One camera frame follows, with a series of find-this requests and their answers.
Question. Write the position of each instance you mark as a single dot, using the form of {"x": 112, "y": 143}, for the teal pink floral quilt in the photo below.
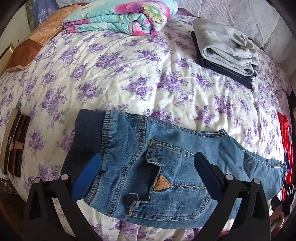
{"x": 138, "y": 18}

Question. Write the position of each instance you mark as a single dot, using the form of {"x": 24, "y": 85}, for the red blue striped cloth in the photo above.
{"x": 286, "y": 136}

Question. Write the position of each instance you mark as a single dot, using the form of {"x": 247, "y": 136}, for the lilac lace bed cover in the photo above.
{"x": 255, "y": 19}

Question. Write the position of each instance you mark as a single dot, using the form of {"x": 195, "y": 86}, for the wooden headboard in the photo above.
{"x": 14, "y": 142}

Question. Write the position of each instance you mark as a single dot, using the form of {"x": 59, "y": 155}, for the right hand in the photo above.
{"x": 277, "y": 218}

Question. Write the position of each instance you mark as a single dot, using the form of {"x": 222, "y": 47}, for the purple floral bedspread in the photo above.
{"x": 155, "y": 76}

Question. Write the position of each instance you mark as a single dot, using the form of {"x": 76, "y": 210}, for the brown leather pillow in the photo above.
{"x": 28, "y": 49}

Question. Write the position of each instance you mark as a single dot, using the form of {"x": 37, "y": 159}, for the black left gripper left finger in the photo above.
{"x": 41, "y": 221}

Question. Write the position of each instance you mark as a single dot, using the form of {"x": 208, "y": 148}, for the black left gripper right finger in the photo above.
{"x": 252, "y": 220}

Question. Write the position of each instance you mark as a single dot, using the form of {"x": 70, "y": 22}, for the grey folded sweatpants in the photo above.
{"x": 225, "y": 46}

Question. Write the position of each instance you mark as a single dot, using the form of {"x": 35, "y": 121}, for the blue denim jeans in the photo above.
{"x": 141, "y": 170}

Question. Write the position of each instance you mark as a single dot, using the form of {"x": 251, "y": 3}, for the dark navy folded pants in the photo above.
{"x": 246, "y": 81}

